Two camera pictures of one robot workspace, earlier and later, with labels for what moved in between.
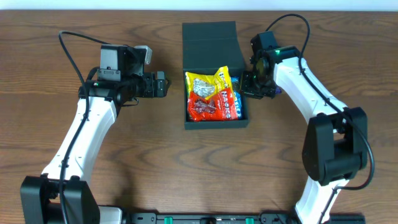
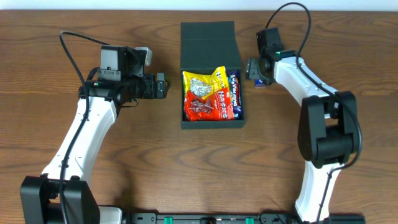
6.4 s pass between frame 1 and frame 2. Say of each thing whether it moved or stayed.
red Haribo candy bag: stayed
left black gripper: stayed
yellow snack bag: stayed
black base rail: stayed
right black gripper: moved
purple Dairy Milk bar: moved
